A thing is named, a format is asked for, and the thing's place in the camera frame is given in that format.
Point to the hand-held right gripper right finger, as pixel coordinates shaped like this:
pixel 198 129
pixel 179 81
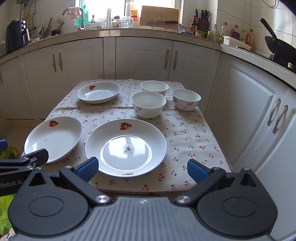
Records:
pixel 196 171

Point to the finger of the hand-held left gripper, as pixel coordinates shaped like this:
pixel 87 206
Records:
pixel 3 145
pixel 39 155

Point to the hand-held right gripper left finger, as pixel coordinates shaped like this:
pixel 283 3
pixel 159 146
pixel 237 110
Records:
pixel 89 168

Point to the white plate fruit print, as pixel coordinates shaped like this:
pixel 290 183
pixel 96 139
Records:
pixel 101 91
pixel 138 134
pixel 55 136

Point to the white bowl pink flower print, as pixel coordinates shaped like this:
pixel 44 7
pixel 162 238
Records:
pixel 186 103
pixel 148 109
pixel 154 86

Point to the yellow green cloth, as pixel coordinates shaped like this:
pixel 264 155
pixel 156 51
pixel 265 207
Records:
pixel 10 153

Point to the green printed bag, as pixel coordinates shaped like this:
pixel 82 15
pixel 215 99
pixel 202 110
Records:
pixel 5 208

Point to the cherry print tablecloth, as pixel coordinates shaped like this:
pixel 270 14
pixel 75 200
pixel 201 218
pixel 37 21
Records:
pixel 185 139

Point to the black air fryer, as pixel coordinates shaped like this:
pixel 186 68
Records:
pixel 15 37

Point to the wooden spatula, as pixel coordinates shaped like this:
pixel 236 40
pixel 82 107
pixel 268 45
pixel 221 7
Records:
pixel 49 24

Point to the wooden spoon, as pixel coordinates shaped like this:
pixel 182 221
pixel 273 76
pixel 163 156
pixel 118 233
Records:
pixel 60 24

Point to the white plastic tub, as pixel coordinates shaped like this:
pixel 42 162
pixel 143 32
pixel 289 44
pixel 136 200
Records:
pixel 233 42

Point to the black gas stove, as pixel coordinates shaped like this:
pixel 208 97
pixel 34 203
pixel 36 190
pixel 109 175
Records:
pixel 285 66

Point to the clear plastic bottle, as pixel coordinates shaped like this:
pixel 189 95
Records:
pixel 215 34
pixel 224 29

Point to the steel kitchen faucet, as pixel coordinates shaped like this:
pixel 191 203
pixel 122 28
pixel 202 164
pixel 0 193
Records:
pixel 82 22

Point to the plastic bag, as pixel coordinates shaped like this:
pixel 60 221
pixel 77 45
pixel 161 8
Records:
pixel 182 29

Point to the yellow oil bottle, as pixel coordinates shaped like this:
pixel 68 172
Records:
pixel 249 38

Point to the dark sauce bottle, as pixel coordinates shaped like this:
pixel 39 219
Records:
pixel 193 26

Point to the pink dish cloth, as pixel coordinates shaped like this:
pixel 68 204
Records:
pixel 74 12

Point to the dark knife block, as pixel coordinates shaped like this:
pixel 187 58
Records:
pixel 203 24

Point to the green bottle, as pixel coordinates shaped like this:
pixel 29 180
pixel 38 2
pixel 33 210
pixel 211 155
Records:
pixel 86 14

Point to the glass pitcher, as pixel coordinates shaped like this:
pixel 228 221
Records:
pixel 126 23

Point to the tall white cup stack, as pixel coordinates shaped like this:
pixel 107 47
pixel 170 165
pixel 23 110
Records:
pixel 109 18

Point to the black wok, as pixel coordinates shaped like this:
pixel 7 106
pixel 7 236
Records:
pixel 282 46

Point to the kitchen window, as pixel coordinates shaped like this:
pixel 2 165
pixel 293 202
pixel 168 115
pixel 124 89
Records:
pixel 99 9

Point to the wooden cutting board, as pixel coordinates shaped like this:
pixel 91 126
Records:
pixel 159 14

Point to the orange bottle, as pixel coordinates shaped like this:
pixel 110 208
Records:
pixel 134 11

